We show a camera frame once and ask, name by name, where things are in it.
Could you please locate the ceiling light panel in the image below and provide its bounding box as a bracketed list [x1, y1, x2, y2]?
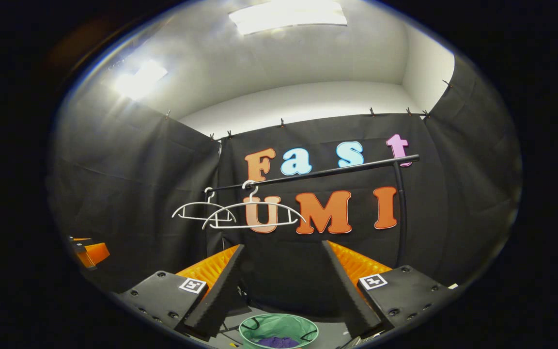
[228, 0, 349, 36]
[113, 59, 169, 101]

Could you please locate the purple ribbed shirt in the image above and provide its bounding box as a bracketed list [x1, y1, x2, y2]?
[256, 335, 302, 349]

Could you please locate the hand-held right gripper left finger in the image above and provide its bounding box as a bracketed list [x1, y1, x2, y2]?
[116, 244, 246, 339]

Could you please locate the white plastic hanger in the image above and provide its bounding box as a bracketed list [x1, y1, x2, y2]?
[201, 180, 308, 231]
[171, 187, 237, 225]

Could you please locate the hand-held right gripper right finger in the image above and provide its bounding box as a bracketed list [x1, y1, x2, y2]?
[321, 240, 459, 339]

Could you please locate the green laundry hamper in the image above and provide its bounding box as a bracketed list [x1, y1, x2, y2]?
[238, 313, 320, 349]

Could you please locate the black metal clothes rack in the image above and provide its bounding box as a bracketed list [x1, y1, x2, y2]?
[208, 154, 421, 340]

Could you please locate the black backdrop cloth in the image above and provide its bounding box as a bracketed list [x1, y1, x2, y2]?
[205, 113, 448, 321]
[46, 91, 222, 292]
[423, 55, 523, 287]

